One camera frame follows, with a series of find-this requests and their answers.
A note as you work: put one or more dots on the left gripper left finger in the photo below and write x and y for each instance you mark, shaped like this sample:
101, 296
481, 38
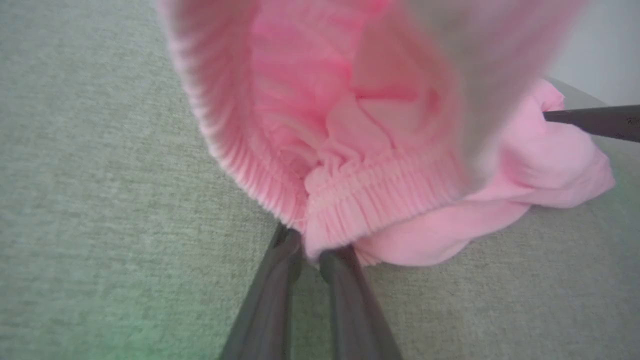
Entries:
270, 310

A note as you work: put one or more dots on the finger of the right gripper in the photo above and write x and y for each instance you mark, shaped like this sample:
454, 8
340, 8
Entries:
600, 121

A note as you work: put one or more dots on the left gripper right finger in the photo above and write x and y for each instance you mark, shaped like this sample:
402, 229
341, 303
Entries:
355, 315

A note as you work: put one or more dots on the pink garment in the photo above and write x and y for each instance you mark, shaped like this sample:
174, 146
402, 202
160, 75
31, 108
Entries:
375, 200

